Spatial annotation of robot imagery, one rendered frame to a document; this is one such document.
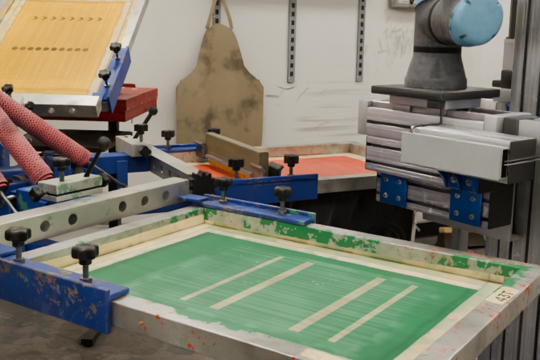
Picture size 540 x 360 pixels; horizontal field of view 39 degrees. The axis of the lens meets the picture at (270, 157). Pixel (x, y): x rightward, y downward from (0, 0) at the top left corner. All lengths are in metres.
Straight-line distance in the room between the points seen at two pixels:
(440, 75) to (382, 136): 0.22
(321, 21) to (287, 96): 0.50
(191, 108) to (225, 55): 0.36
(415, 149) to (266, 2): 2.87
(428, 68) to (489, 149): 0.34
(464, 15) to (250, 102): 2.82
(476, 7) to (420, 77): 0.23
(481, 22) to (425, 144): 0.29
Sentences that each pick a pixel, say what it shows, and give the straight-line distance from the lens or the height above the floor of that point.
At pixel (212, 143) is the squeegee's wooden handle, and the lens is 2.39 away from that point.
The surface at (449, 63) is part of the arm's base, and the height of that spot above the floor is 1.32.
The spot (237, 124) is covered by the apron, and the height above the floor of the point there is 0.84.
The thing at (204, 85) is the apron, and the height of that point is 1.06.
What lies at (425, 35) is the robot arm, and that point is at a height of 1.38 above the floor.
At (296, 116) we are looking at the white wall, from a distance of 4.62.
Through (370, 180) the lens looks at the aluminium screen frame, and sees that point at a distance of 2.16.
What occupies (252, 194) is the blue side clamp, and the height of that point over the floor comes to 0.97.
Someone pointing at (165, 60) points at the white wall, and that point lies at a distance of 4.27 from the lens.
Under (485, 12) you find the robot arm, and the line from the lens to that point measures 1.75.
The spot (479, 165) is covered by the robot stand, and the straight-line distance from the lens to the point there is 1.63.
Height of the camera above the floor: 1.40
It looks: 10 degrees down
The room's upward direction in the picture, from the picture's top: 1 degrees clockwise
